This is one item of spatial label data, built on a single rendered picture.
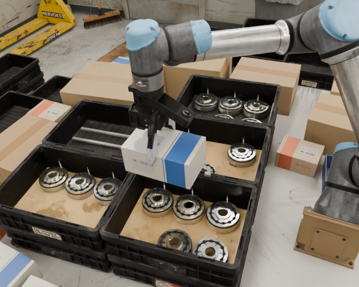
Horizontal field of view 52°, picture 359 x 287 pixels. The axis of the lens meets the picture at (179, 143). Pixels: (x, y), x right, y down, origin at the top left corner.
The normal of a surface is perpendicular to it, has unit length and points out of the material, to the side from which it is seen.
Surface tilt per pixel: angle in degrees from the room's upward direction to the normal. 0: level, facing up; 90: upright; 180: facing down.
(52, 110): 0
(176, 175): 90
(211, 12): 90
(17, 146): 0
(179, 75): 90
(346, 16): 47
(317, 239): 90
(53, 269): 0
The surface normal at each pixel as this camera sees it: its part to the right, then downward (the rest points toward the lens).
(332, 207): -0.55, -0.46
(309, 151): -0.06, -0.76
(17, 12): 0.91, 0.23
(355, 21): 0.18, -0.07
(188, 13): -0.41, 0.61
